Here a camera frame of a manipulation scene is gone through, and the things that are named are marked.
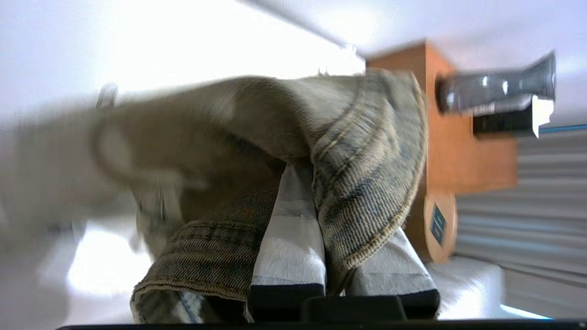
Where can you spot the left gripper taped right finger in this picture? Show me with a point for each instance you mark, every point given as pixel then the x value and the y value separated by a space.
pixel 394 270

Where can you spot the round wooden disc blue label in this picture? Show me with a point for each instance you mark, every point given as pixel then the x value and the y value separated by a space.
pixel 439 224

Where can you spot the black white box device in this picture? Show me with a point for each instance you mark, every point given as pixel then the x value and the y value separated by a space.
pixel 504 120

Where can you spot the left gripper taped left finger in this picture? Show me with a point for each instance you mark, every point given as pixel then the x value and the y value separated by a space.
pixel 289 243

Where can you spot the faded denim jeans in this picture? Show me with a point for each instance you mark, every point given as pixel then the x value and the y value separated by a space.
pixel 229 160

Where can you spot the brown wooden desk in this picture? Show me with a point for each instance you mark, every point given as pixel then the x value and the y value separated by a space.
pixel 458 151

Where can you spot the dark glass vase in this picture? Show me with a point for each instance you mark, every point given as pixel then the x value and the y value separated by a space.
pixel 500 87

